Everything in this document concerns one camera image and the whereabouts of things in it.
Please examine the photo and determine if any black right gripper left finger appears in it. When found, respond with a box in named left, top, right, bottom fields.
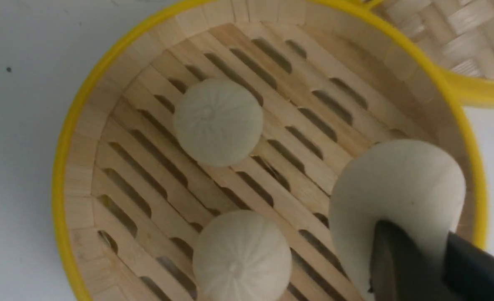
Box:
left=369, top=220, right=448, bottom=301

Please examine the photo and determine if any yellow-rimmed bamboo steamer tray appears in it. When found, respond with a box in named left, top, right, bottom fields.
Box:
left=52, top=0, right=486, bottom=301

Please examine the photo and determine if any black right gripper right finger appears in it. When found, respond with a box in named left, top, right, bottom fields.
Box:
left=443, top=232, right=494, bottom=301

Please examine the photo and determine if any white bun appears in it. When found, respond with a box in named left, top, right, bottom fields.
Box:
left=173, top=78, right=264, bottom=167
left=328, top=139, right=466, bottom=301
left=192, top=210, right=293, bottom=301

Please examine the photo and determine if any woven bamboo steamer lid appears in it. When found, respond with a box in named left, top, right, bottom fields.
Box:
left=354, top=0, right=494, bottom=108

